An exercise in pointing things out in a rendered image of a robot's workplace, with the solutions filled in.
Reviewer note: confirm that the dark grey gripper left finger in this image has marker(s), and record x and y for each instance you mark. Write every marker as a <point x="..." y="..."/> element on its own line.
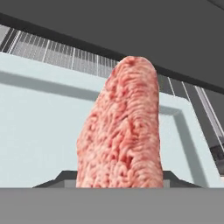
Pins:
<point x="62" y="180"/>

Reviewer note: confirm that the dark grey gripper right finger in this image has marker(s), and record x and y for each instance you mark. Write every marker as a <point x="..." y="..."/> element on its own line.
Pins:
<point x="175" y="181"/>

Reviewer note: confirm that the raw pink steak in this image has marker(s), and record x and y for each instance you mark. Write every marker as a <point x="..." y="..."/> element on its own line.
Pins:
<point x="122" y="131"/>

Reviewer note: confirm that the pale blue oven tray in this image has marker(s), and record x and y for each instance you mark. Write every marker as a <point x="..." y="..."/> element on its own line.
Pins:
<point x="40" y="125"/>

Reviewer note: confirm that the dark grey oven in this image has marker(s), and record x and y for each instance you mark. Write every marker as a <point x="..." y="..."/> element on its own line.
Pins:
<point x="145" y="32"/>

